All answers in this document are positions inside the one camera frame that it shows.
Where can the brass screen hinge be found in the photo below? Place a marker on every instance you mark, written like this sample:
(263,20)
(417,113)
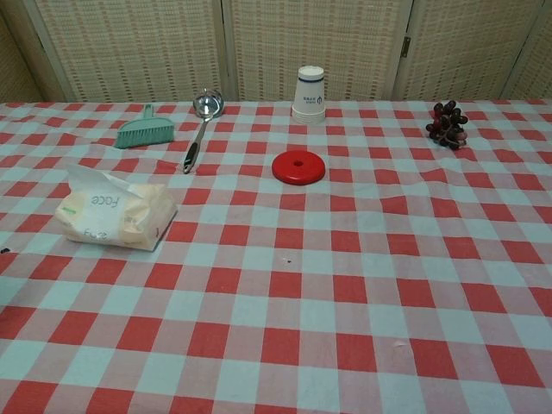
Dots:
(405,46)

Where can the teal hand brush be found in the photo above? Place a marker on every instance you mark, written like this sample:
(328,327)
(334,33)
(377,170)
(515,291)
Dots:
(146,131)

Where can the woven folding screen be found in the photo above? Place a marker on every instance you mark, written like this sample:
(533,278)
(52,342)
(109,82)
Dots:
(276,47)

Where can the red round disc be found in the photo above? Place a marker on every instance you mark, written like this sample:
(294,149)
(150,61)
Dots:
(299,166)

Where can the beige tissue pack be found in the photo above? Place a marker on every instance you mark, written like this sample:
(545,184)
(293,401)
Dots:
(129,215)

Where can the white paper cup stack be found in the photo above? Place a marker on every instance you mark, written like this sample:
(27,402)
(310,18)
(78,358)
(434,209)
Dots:
(309,97)

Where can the red white checkered tablecloth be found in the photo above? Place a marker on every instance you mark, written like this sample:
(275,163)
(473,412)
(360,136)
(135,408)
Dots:
(302,280)

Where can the dark purple grape bunch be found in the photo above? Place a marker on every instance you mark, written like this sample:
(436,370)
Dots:
(447,123)

